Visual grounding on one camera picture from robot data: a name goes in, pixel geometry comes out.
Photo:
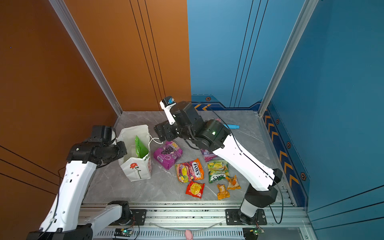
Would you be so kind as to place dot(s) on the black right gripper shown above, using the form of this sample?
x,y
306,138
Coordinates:
x,y
161,132

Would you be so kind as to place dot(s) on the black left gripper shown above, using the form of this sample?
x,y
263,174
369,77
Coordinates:
x,y
121,145

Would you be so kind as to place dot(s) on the purple grape candy bag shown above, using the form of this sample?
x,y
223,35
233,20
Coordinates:
x,y
168,154

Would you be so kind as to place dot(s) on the green Lays chips bag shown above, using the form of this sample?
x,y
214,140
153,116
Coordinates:
x,y
141,149

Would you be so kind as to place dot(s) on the white floral paper bag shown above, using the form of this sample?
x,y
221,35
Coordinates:
x,y
134,168

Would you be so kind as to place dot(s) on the orange Fox's candy bag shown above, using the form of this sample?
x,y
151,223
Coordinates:
x,y
189,171

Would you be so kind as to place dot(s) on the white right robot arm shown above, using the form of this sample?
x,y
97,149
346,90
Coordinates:
x,y
263,188

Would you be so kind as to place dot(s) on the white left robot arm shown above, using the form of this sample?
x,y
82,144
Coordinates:
x,y
62,221

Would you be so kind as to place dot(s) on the purple pink candy bag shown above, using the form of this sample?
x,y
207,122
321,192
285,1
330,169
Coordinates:
x,y
207,155

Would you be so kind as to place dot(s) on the green lemon candy bag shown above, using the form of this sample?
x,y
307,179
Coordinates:
x,y
218,170

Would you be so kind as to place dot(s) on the blue toy microphone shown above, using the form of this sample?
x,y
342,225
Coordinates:
x,y
233,127

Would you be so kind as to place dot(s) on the red yellow snack packet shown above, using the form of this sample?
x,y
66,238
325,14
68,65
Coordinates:
x,y
195,189

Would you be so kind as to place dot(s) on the orange snack packet left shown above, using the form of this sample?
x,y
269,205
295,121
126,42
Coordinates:
x,y
223,192

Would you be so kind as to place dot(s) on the orange snack packet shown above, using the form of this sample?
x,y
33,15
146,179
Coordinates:
x,y
223,192
233,183

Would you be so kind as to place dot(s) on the green circuit board left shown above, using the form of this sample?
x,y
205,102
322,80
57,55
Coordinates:
x,y
124,233

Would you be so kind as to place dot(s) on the orange snack packet right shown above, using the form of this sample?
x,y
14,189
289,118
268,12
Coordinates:
x,y
233,183

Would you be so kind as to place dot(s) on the circuit board right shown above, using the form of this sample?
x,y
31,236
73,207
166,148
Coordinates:
x,y
252,233

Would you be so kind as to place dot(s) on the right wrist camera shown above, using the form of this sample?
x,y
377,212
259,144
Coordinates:
x,y
166,104

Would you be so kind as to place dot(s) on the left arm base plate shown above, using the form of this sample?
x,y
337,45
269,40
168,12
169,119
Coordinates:
x,y
137,217

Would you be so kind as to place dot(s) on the aluminium corner post left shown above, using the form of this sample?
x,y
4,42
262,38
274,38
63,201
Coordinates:
x,y
75,34

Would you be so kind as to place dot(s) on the aluminium corner post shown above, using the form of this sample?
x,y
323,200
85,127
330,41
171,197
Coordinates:
x,y
75,34
292,43

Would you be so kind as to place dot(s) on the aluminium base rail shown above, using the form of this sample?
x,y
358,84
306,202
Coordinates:
x,y
207,221

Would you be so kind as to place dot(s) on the pink object on rail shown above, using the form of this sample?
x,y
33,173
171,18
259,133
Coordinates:
x,y
189,235

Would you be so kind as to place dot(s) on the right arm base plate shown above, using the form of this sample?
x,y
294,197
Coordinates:
x,y
236,217

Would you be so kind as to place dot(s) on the aluminium corner post right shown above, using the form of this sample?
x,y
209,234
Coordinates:
x,y
292,43

